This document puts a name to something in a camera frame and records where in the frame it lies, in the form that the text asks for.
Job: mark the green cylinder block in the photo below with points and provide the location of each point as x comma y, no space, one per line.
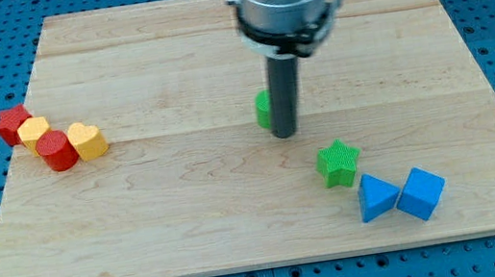
262,108

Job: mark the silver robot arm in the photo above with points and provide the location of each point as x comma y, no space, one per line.
284,29

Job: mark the yellow heart block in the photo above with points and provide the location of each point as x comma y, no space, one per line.
87,140

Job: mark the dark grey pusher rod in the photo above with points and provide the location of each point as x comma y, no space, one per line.
282,78

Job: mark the wooden board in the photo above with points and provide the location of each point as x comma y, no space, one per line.
192,186

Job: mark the green star block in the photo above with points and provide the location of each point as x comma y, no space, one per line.
338,164

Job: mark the blue triangle block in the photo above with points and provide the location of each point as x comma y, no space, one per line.
375,197

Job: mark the blue cube block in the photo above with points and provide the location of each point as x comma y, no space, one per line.
421,193

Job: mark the red cylinder block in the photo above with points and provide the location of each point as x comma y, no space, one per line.
56,150

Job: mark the yellow hexagon block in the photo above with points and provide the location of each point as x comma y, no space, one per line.
31,130

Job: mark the red star block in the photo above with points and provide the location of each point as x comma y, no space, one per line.
10,121

